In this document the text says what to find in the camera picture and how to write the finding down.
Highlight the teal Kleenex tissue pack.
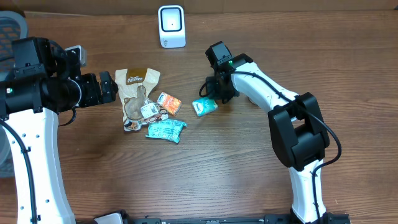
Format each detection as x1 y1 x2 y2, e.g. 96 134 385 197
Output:
192 97 218 117

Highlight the brown Pantree mushroom bag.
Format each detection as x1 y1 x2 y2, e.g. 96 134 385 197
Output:
115 68 160 121

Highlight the orange Kleenex tissue pack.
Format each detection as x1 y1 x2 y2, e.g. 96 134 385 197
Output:
157 92 182 116

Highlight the mixed beans printed bag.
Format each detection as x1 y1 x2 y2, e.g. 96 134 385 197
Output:
123 98 169 132

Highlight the teal wet wipes pack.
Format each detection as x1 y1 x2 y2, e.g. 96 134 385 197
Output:
146 119 187 144

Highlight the green lid beige jar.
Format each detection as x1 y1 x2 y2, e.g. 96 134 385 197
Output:
248 97 257 105

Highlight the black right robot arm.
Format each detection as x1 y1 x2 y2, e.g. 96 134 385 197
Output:
201 42 330 223

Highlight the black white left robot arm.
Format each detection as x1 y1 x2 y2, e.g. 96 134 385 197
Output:
1 37 118 223

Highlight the white barcode scanner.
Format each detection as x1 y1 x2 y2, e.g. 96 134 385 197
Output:
158 5 187 49

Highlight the grey plastic mesh basket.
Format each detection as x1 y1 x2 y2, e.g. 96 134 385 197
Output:
1 11 28 81

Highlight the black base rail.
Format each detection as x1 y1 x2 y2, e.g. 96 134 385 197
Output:
129 214 301 224

